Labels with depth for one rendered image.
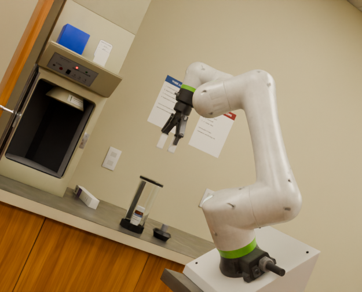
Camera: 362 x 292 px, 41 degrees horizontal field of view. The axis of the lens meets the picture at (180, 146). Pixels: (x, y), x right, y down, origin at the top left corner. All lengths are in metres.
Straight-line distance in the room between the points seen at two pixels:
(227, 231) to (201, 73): 0.83
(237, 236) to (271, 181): 0.19
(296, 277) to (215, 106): 0.60
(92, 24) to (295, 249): 1.23
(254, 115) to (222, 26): 1.34
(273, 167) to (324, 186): 1.87
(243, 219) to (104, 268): 0.75
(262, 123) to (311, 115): 1.65
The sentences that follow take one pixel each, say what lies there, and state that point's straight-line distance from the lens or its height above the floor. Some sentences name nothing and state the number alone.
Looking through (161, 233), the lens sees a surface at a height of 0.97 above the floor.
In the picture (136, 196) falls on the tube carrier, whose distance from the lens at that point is 2.05.
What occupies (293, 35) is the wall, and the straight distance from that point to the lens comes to 3.09.
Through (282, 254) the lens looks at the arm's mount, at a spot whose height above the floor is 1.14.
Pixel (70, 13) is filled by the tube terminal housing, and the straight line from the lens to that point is 2.13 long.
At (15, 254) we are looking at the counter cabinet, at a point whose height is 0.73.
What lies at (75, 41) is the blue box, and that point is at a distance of 2.02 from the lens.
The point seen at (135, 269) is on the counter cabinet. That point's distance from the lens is 2.04.
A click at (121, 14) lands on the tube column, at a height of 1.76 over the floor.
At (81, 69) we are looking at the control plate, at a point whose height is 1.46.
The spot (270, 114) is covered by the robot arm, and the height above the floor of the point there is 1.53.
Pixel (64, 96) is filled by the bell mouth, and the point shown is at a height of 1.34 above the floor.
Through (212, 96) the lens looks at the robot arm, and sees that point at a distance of 1.63.
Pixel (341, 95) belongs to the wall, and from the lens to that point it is 3.32.
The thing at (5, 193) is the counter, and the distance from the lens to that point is 1.83.
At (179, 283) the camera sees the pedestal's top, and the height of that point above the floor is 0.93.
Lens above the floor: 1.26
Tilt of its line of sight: 3 degrees up
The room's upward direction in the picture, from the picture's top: 24 degrees clockwise
